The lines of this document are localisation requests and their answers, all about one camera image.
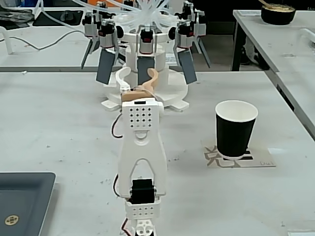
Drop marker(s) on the white bracket stand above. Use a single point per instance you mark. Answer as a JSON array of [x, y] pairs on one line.
[[8, 41]]

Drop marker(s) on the grey plastic tray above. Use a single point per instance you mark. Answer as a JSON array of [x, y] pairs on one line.
[[22, 196]]

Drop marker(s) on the white side table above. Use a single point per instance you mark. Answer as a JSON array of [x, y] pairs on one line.
[[270, 39]]

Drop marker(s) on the white back table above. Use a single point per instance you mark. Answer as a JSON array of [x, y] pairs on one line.
[[49, 57]]

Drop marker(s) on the printed paper mat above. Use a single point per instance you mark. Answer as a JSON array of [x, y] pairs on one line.
[[261, 158]]

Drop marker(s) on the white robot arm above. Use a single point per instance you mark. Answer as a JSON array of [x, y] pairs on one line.
[[142, 152]]

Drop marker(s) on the white paper cup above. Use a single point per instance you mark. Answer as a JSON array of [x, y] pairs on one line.
[[233, 137]]

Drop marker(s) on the dark grey flap panel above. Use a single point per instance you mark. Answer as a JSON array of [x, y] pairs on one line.
[[188, 66], [105, 66], [205, 55], [144, 70], [87, 55]]

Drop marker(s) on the grey pump motor unit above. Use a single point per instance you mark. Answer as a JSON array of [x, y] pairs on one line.
[[184, 37], [107, 37], [200, 27], [89, 27], [146, 43]]

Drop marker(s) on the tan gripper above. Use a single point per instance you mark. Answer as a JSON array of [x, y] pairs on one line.
[[145, 86]]

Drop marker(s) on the clear plastic tubing bundle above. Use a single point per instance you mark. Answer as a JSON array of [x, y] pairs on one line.
[[147, 12]]

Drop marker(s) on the dark crumpled cloth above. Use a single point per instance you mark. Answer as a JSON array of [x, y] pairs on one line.
[[14, 17]]

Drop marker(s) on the wooden spoon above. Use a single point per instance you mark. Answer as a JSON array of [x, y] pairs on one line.
[[264, 3]]

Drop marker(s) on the black bowl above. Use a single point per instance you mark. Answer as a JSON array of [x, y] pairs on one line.
[[278, 16]]

